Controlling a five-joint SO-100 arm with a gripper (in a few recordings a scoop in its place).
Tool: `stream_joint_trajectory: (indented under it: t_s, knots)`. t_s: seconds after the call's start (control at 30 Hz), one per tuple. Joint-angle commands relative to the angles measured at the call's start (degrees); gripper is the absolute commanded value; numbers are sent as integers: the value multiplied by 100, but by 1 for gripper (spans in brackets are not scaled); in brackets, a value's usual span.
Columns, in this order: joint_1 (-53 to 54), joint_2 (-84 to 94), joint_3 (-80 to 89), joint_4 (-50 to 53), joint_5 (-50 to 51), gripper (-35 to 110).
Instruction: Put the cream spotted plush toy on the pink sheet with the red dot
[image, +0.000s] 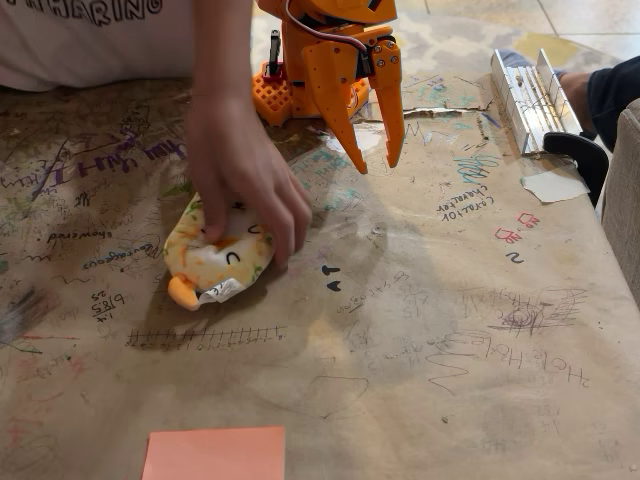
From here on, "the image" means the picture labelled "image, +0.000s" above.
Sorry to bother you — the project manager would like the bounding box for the white orange plush toy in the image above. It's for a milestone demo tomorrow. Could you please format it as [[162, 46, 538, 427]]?
[[163, 193, 277, 313]]

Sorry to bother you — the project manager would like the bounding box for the person's bare forearm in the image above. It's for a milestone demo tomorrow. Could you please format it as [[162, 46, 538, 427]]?
[[191, 0, 257, 101]]

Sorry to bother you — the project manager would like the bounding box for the orange grid robot base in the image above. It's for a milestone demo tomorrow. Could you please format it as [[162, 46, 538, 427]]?
[[251, 61, 295, 127]]

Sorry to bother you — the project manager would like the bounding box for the person's bare hand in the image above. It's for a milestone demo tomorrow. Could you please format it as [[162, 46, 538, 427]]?
[[187, 92, 314, 272]]

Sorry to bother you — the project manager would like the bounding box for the black table clamp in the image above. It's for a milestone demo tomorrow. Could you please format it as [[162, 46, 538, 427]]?
[[266, 29, 285, 82]]

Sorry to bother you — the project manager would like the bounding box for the patterned grey yellow rug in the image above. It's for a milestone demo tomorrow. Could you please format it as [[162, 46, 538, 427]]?
[[248, 0, 617, 82]]

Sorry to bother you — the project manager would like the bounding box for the grey blue shoe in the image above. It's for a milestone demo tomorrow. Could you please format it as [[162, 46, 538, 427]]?
[[496, 48, 569, 80]]

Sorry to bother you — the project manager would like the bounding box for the bare ankle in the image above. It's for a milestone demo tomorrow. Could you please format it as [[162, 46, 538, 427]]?
[[558, 69, 600, 136]]

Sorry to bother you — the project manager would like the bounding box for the dark trouser leg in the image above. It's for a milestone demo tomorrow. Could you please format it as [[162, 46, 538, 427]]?
[[586, 54, 640, 152]]

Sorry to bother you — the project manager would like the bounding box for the scribbled brown paper cover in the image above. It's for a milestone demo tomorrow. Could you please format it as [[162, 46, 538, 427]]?
[[0, 71, 640, 480]]

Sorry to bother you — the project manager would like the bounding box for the white printed T-shirt torso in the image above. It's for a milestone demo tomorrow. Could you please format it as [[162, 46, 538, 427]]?
[[0, 0, 197, 92]]

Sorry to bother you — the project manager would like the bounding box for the grey upholstered seat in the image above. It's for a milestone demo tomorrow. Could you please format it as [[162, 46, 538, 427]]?
[[599, 96, 640, 297]]

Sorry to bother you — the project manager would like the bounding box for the orange sticky note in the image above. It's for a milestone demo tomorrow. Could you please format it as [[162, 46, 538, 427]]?
[[140, 425, 287, 480]]

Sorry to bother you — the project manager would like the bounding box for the red white servo cable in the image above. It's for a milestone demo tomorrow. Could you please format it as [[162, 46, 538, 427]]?
[[284, 0, 370, 54]]

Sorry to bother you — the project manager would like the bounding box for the aluminium rail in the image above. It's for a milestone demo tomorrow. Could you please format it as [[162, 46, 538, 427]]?
[[489, 47, 584, 157]]

